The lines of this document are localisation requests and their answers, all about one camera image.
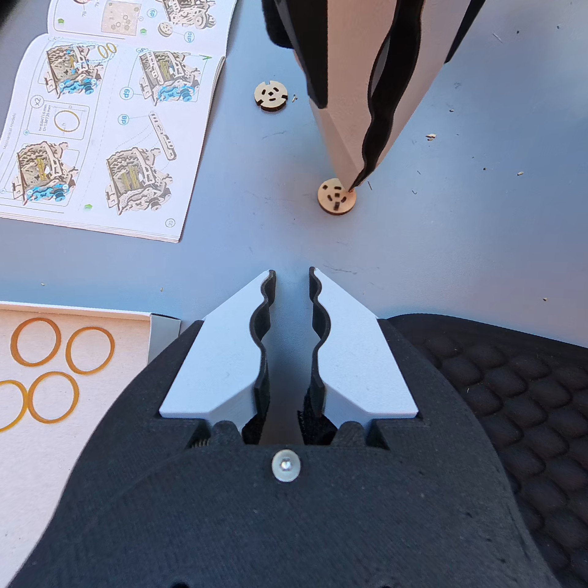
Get notched round wooden disc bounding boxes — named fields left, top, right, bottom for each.
left=254, top=81, right=288, bottom=112

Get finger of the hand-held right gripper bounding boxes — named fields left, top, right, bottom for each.
left=350, top=0, right=470, bottom=192
left=311, top=0, right=398, bottom=191

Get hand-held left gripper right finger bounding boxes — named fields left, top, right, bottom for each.
left=309, top=266, right=420, bottom=432

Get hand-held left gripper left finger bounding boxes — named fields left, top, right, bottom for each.
left=159, top=269, right=277, bottom=435

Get round wooden disc with pegs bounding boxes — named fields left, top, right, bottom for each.
left=318, top=178, right=357, bottom=217

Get black padded mat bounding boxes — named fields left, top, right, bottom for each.
left=388, top=314, right=588, bottom=588

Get white cardboard box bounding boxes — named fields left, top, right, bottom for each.
left=0, top=301, right=182, bottom=588

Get grey desk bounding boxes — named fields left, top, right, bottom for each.
left=0, top=0, right=588, bottom=350

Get scattered yellow rubber bands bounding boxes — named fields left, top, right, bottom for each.
left=0, top=317, right=116, bottom=433

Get white instruction booklet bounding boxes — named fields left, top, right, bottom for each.
left=0, top=0, right=239, bottom=244

